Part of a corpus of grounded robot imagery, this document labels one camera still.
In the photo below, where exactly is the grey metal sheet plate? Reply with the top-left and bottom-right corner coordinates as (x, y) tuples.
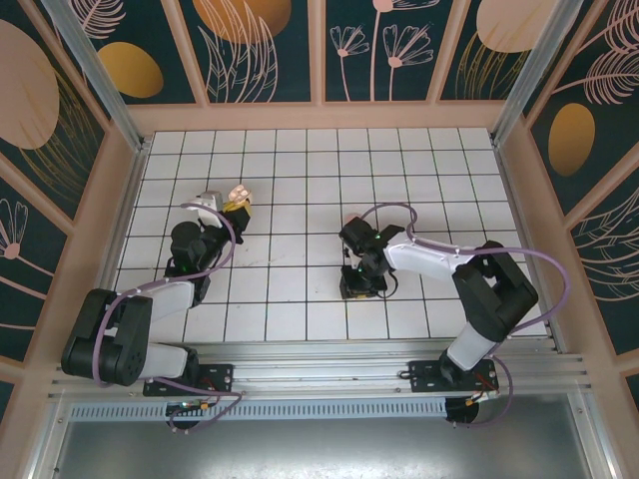
(49, 391), (606, 479)

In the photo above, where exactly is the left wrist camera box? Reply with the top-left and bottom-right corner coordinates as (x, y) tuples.
(181, 190), (227, 227)

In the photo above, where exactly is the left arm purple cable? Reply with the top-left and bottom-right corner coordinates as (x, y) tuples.
(95, 199), (247, 436)

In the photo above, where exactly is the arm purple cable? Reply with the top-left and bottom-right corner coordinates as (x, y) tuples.
(359, 203), (572, 430)
(95, 199), (247, 436)

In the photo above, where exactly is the aluminium table edge rail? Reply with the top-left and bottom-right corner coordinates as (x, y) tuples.
(493, 139), (568, 353)
(94, 144), (151, 300)

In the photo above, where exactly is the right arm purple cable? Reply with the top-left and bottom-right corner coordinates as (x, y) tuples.
(359, 203), (572, 430)

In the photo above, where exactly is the aluminium base extrusion rail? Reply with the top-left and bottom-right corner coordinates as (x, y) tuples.
(47, 340), (586, 403)

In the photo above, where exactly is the grey slotted cable duct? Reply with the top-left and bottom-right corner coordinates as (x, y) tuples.
(64, 398), (449, 421)

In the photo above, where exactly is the red black power wire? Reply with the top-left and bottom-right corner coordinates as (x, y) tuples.
(197, 377), (225, 400)
(471, 377), (500, 403)

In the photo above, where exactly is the aluminium corner post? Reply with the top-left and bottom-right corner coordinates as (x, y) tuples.
(40, 0), (152, 154)
(489, 0), (596, 147)

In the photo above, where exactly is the aluminium frame beam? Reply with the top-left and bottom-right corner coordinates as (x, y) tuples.
(568, 381), (619, 479)
(27, 398), (70, 479)

